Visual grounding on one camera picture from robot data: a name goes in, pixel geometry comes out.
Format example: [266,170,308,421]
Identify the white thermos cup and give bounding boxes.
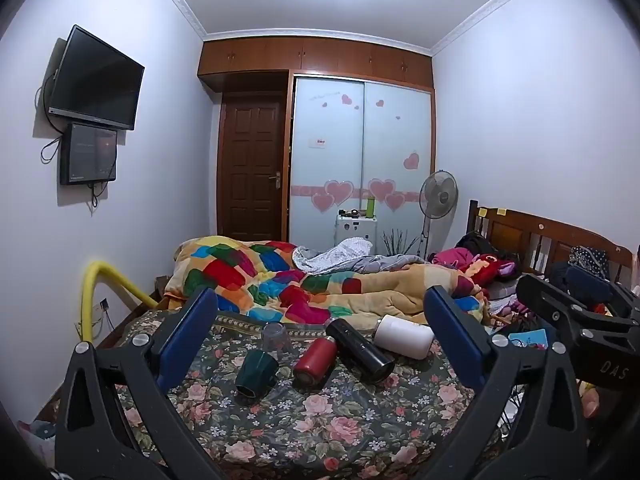
[372,314,435,360]

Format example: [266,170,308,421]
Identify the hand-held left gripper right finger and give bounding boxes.
[422,285,589,480]

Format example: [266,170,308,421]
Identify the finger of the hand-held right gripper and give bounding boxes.
[564,264,640,318]
[516,273,601,346]

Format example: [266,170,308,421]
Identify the colourful patchwork quilt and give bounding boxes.
[164,235,487,330]

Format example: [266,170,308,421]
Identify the small wall-mounted monitor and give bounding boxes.
[59,123,119,186]

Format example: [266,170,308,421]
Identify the black bag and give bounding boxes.
[454,231,499,257]

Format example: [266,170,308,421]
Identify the floral bed sheet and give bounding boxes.
[114,310,507,480]

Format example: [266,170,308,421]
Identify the dark green cup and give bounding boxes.
[234,349,280,402]

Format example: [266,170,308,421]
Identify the black thermos cup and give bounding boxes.
[325,317,396,372]

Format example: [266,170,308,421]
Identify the red thermos cup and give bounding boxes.
[292,337,337,388]

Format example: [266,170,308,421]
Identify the dried branches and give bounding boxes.
[381,229,422,257]

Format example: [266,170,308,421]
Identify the blue booklet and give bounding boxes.
[509,328,549,352]

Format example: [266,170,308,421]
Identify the small white cabinet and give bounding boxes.
[334,215,379,249]

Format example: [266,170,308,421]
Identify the dark dotted cloth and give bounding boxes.
[569,245,611,272]

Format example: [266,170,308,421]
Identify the brown wooden door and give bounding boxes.
[218,91,289,244]

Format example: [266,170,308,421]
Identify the yellow hose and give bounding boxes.
[82,259,174,344]

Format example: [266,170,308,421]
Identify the pink clothing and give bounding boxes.
[431,246,474,271]

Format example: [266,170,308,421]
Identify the grey white blanket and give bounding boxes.
[292,236,427,277]

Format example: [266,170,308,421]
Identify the wooden wardrobe with heart stickers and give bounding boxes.
[197,36,435,262]

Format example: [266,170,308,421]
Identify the wall-mounted black television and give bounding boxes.
[48,24,146,132]

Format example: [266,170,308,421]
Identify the clear glass cup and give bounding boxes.
[261,322,292,361]

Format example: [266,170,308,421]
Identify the red plush toy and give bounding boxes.
[462,253,507,289]

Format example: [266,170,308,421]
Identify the standing electric fan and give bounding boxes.
[418,170,460,262]

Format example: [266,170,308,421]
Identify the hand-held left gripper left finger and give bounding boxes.
[54,286,226,480]

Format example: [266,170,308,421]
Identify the wooden bed headboard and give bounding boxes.
[467,199,634,287]

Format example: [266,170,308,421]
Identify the black television cable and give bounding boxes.
[34,77,68,165]

